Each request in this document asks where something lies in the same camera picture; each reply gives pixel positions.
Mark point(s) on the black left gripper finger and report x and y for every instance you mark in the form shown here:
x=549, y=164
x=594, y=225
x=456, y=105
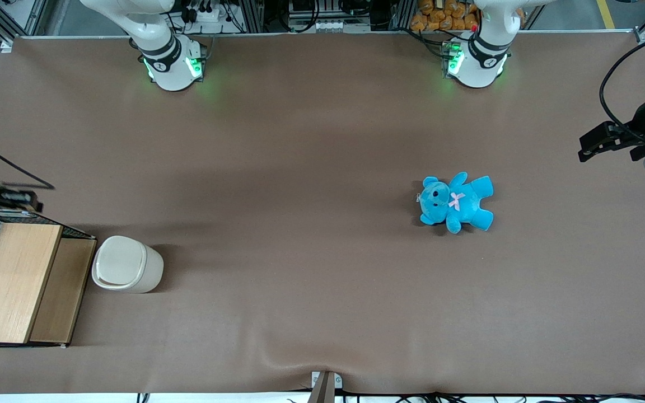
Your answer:
x=602, y=133
x=599, y=152

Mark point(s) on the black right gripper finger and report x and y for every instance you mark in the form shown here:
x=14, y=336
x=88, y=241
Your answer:
x=23, y=206
x=20, y=197

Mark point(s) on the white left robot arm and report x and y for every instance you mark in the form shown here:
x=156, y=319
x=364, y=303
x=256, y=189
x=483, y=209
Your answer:
x=476, y=64

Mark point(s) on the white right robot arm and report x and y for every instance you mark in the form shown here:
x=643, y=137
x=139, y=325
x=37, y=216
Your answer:
x=168, y=67

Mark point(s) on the white lidded trash can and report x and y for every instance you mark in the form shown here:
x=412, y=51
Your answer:
x=126, y=266

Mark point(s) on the blue teddy bear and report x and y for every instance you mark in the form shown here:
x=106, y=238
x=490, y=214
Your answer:
x=457, y=202

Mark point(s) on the orange plush toys pile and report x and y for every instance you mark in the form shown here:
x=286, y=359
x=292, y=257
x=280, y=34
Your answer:
x=443, y=14

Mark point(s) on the white power strip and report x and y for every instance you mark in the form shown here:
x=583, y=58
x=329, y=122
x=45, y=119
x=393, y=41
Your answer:
x=208, y=14

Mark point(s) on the brown table cover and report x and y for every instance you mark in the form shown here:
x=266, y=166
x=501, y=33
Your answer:
x=322, y=224

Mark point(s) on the metal table clamp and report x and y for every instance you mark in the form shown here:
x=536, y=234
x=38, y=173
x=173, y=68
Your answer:
x=325, y=386

